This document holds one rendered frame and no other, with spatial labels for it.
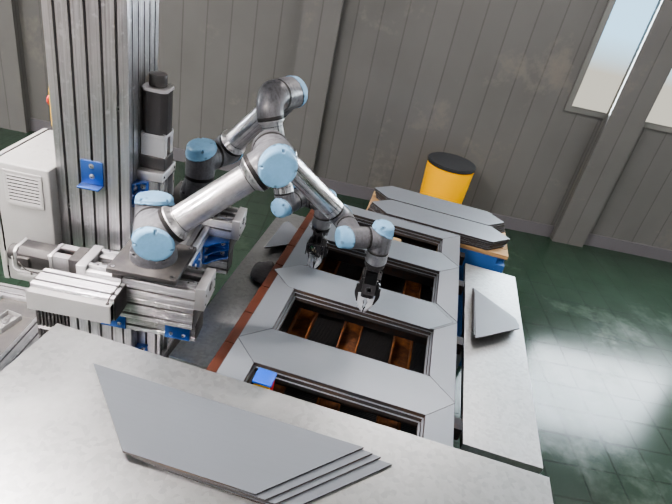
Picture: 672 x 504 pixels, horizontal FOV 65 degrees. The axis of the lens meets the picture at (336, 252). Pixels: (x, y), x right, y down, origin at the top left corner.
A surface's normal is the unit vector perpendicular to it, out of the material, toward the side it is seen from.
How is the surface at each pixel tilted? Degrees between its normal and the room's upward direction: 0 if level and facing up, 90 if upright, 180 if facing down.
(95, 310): 90
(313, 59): 90
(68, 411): 0
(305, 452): 0
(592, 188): 90
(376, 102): 90
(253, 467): 0
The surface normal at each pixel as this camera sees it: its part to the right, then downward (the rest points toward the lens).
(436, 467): 0.18, -0.84
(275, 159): 0.38, 0.47
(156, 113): -0.07, 0.50
